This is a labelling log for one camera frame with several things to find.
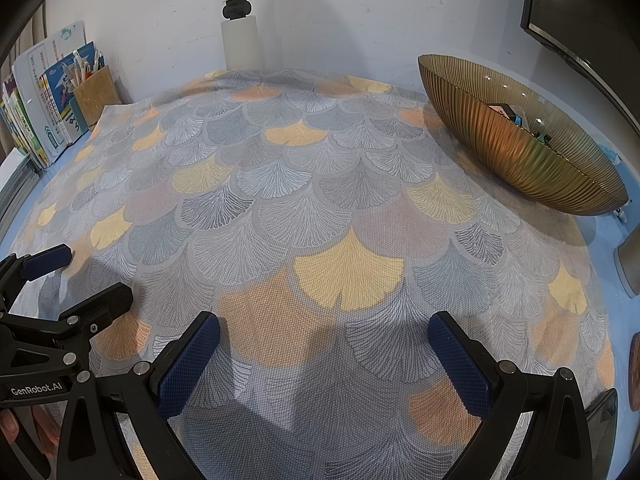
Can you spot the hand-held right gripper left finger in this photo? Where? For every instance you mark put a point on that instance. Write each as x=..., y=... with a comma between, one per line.
x=185, y=365

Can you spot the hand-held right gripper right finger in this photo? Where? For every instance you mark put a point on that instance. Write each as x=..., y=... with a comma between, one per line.
x=462, y=365

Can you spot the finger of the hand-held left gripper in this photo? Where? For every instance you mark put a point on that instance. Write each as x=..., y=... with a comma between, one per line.
x=110, y=300
x=47, y=262

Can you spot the amber ribbed glass bowl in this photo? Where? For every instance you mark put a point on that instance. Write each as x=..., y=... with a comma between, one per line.
x=500, y=150

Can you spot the person's left hand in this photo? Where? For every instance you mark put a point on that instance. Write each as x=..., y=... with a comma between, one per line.
x=9, y=425

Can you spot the stack of papers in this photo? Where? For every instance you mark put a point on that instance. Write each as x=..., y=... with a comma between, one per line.
x=15, y=185

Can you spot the row of upright books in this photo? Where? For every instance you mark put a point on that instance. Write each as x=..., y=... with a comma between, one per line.
x=20, y=125

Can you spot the teal box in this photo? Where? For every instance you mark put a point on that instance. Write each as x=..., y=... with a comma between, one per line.
x=80, y=117

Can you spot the blue and white book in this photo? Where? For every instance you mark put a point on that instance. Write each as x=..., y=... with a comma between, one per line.
x=55, y=100

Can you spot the brown round coaster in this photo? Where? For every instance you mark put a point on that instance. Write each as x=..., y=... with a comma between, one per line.
x=635, y=360

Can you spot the tan pen cup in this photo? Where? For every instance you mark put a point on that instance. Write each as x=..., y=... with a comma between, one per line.
x=97, y=95

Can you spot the bunch of pens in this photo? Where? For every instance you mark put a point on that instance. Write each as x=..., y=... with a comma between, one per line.
x=87, y=65

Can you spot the leaf-patterned tablecloth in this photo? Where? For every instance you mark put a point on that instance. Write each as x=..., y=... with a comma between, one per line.
x=320, y=200

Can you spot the beige curtain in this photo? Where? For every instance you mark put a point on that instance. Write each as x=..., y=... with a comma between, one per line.
x=30, y=35

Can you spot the light blue object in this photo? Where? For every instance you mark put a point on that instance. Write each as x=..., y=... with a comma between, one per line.
x=609, y=155

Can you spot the white pole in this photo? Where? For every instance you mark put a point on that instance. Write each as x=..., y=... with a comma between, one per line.
x=240, y=45

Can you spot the black pole clamp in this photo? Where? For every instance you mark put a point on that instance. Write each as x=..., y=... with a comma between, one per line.
x=236, y=8

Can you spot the dark monitor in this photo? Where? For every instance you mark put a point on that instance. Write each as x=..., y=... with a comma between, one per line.
x=585, y=15

